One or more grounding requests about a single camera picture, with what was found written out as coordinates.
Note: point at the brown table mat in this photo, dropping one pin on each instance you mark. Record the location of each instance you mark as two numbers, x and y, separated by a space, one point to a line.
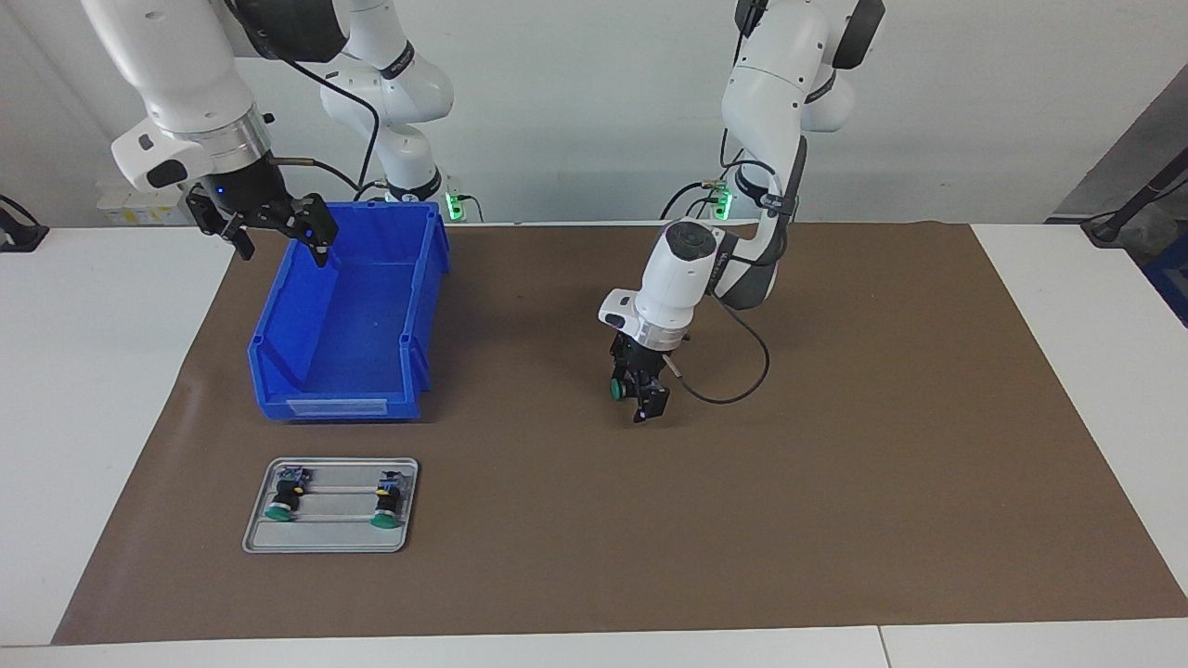
742 520

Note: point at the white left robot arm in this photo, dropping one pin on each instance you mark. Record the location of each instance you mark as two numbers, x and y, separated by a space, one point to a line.
687 269

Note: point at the black desk device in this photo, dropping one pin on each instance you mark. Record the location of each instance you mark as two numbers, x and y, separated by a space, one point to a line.
19 232

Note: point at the blue crate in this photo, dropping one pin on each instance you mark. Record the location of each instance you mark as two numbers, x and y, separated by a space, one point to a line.
1171 283

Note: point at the white box with label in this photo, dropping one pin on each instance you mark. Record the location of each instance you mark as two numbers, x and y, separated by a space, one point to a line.
130 211

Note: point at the blue plastic storage bin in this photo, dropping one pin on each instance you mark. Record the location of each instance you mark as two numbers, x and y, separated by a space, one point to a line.
353 343

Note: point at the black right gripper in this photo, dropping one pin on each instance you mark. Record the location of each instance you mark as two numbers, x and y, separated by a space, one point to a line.
241 190

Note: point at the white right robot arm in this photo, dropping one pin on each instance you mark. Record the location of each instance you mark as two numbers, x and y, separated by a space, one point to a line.
176 74

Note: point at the silver metal tray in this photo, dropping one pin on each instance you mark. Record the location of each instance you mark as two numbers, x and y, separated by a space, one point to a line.
334 538

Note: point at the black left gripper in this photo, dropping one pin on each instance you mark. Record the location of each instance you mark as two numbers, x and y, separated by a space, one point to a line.
645 357

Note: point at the green push button switch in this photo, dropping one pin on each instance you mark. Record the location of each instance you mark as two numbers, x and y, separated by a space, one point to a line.
286 494
386 501
615 390

